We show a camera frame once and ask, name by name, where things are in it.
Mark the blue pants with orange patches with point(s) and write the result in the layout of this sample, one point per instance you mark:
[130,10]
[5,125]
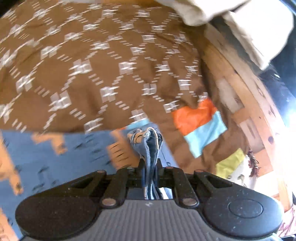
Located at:
[40,167]

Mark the wooden bed frame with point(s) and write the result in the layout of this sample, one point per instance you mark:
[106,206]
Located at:
[253,109]

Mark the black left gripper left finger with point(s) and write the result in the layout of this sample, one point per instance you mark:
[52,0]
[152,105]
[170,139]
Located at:
[136,176]

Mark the white pillow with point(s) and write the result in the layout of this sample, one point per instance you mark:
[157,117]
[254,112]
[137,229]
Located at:
[261,27]

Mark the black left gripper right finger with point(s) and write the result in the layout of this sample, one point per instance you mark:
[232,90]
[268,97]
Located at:
[164,177]

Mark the orange blue yellow blanket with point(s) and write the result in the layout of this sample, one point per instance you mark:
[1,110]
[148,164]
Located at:
[215,148]

